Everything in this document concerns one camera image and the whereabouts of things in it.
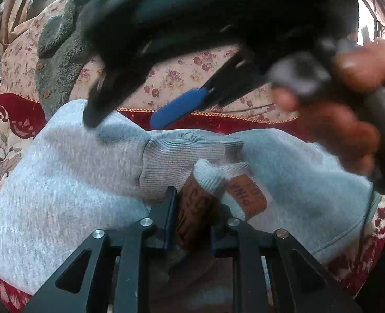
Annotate beige curtain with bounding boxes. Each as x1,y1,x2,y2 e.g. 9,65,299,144
0,0,39,51

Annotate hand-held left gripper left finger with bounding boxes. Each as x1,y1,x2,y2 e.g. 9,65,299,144
23,186,180,313

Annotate floral fleece blanket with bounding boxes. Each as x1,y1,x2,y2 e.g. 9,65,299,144
0,93,385,313

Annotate grey-green fleece jacket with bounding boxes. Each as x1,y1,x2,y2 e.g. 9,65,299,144
34,0,124,121

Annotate grey sweatshirt with brown label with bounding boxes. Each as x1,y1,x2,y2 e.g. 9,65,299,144
0,99,382,313

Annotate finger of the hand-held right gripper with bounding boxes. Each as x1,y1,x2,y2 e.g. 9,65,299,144
149,51,268,131
82,68,141,128

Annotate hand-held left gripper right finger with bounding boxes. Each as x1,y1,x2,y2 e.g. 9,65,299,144
210,205,364,313

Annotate person's right hand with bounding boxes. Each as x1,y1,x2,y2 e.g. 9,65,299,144
272,41,385,178

